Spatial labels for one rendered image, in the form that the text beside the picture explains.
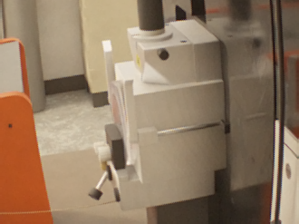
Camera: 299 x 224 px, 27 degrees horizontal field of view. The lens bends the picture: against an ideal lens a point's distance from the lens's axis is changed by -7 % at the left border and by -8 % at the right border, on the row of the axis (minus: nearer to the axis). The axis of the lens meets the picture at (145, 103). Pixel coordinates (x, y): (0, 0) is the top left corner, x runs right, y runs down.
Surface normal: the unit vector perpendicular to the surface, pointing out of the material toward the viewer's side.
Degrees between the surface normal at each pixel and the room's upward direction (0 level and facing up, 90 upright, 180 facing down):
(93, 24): 90
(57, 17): 90
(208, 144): 90
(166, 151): 90
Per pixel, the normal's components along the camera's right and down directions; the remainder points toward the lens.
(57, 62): 0.22, 0.35
